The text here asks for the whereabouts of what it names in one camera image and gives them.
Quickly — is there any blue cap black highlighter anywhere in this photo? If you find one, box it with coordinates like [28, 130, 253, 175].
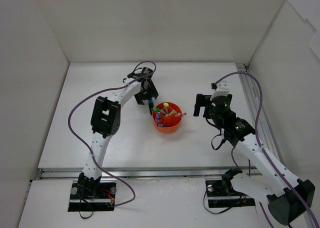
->
[147, 99, 154, 116]

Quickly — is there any green cap black highlighter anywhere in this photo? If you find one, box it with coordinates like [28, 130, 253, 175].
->
[153, 106, 161, 112]

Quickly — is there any clear bottle blue cap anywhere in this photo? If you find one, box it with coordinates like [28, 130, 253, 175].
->
[155, 111, 162, 124]

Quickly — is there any slim pink orange marker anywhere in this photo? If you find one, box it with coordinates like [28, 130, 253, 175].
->
[168, 109, 176, 116]

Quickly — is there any blue ballpoint pen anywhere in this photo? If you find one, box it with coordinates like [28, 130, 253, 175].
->
[156, 123, 168, 128]

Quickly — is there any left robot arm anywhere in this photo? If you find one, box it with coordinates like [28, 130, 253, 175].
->
[77, 67, 159, 198]

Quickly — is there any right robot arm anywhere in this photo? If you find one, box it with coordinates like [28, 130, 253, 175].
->
[193, 94, 316, 226]

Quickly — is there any orange round compartment organizer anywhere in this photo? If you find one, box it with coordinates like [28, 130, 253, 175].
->
[152, 102, 183, 134]

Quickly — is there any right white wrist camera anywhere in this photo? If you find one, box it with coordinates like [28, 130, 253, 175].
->
[210, 80, 230, 100]

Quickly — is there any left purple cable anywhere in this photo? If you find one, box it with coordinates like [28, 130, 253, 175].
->
[68, 61, 158, 208]

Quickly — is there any purple cable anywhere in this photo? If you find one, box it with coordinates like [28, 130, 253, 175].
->
[68, 61, 158, 208]
[216, 71, 320, 228]

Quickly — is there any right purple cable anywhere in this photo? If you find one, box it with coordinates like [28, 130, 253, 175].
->
[216, 71, 320, 228]

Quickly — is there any right aluminium rail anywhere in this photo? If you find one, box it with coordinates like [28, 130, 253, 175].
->
[236, 64, 320, 228]

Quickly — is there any aluminium rail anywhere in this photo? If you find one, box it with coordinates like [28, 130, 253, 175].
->
[37, 165, 263, 180]
[236, 64, 320, 228]

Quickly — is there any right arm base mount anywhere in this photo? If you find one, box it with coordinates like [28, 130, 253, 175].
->
[202, 168, 256, 215]

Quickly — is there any front aluminium rail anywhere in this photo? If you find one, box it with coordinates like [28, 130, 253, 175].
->
[37, 165, 263, 180]

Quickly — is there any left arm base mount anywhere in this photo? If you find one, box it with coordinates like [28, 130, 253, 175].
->
[67, 181, 117, 220]

